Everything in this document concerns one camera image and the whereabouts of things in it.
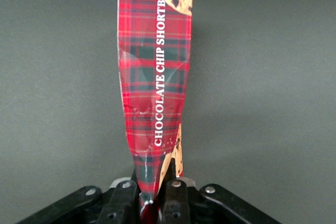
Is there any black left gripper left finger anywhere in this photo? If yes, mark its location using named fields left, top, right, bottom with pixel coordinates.
left=98, top=170, right=140, bottom=224

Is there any red tartan cookie box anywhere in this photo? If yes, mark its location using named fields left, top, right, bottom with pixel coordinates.
left=117, top=0, right=194, bottom=224

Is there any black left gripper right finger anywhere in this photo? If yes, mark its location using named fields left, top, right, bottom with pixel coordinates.
left=160, top=158, right=191, bottom=224

